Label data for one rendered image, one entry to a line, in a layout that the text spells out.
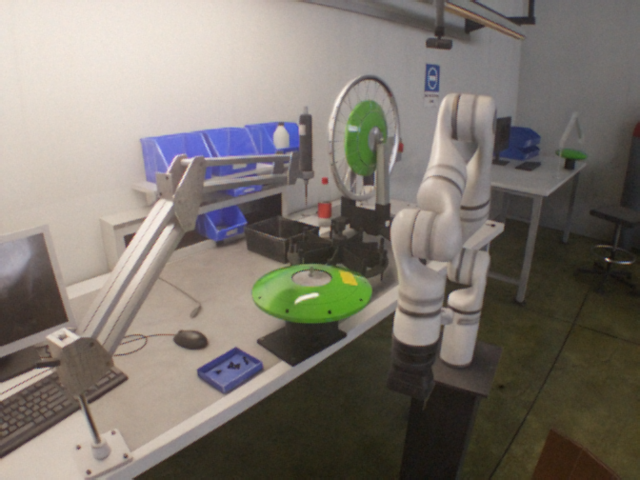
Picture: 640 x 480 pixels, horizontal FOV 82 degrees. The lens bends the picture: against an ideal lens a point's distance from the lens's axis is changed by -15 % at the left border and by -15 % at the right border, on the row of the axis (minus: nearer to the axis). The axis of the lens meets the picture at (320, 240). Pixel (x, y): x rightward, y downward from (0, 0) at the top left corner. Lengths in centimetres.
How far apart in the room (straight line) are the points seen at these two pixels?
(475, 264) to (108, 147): 132
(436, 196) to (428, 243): 9
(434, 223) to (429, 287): 10
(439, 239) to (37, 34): 142
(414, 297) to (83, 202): 132
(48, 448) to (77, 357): 29
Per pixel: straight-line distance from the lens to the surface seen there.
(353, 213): 184
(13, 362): 131
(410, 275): 64
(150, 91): 177
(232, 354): 114
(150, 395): 106
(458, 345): 119
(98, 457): 93
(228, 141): 195
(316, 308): 101
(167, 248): 86
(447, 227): 60
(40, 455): 101
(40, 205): 165
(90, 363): 80
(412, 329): 67
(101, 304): 81
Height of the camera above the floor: 157
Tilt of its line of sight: 20 degrees down
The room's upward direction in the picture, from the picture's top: straight up
